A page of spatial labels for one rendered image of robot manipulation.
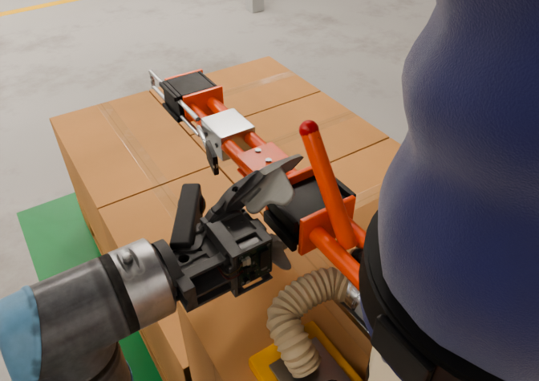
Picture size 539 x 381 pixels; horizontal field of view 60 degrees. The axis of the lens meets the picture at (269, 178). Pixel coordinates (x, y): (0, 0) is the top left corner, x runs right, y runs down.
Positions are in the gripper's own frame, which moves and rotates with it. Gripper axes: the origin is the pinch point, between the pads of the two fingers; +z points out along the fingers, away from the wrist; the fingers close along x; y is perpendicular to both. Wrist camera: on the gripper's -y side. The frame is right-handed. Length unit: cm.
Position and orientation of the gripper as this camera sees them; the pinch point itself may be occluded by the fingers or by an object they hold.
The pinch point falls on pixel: (297, 197)
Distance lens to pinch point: 62.4
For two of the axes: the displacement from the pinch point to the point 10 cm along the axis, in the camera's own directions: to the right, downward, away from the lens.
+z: 8.4, -3.5, 4.2
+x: 0.0, -7.7, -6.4
